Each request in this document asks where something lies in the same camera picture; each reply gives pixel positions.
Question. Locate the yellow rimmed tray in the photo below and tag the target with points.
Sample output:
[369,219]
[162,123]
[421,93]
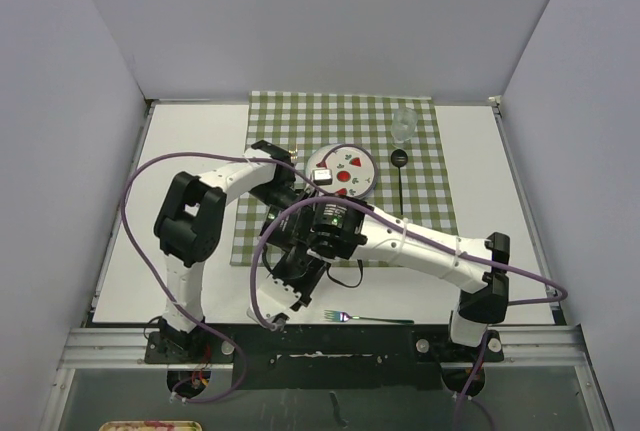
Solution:
[151,425]

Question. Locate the iridescent rainbow fork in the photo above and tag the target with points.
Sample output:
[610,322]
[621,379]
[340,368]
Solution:
[344,317]

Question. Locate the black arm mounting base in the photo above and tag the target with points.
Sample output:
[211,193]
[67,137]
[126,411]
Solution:
[323,357]

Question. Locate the green white checkered tablecloth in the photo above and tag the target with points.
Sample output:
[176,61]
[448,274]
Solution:
[352,136]

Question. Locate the clear drinking glass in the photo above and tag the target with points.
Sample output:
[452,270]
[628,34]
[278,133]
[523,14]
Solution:
[403,125]

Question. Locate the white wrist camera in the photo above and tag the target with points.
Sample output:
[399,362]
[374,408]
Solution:
[321,176]
[276,301]

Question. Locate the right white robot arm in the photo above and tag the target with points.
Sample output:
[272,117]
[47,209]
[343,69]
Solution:
[332,228]

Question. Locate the black spoon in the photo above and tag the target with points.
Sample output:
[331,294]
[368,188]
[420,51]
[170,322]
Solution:
[399,159]

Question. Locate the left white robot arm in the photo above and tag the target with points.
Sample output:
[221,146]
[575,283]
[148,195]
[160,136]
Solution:
[190,221]

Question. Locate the white plate with strawberries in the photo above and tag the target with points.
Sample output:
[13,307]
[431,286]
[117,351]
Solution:
[355,173]

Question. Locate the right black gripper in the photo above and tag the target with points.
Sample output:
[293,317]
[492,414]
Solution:
[305,289]

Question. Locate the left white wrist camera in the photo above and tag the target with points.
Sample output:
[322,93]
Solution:
[321,176]

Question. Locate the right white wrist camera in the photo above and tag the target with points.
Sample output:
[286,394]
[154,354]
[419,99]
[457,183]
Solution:
[276,301]

